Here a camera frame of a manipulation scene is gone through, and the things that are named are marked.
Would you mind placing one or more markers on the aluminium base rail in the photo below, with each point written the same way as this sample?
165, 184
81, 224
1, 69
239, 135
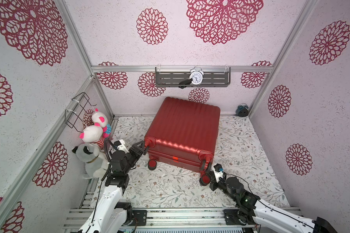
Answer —
155, 218

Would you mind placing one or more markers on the grey metal wall shelf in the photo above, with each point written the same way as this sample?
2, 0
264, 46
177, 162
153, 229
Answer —
212, 78

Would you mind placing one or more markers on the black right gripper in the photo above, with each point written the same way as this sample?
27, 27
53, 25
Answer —
213, 178

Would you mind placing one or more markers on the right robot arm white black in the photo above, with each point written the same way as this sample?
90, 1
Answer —
252, 210

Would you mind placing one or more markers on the black object on shelf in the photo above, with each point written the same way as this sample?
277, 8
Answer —
185, 83

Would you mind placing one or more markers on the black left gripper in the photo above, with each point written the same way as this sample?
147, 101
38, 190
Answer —
139, 150

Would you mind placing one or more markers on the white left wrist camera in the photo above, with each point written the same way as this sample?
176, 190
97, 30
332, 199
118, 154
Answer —
120, 145

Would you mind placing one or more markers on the black wire wall basket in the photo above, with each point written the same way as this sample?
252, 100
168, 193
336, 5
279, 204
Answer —
79, 116

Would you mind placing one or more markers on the red ribbed hard-shell suitcase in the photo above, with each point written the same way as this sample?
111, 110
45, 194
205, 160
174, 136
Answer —
184, 134

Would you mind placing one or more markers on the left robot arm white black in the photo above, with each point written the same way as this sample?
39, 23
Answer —
110, 214

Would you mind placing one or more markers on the white alarm clock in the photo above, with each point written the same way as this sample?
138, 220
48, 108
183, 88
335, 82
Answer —
196, 75

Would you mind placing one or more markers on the white pink plush toy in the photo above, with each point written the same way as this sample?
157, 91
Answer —
100, 119

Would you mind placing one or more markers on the grey white plush dog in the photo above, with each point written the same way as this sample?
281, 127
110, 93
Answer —
96, 163

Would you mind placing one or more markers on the dark teal alarm clock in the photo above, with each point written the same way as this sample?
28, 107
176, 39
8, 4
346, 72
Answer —
242, 110

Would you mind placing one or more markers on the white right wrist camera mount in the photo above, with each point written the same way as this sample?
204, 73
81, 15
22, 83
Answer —
218, 172

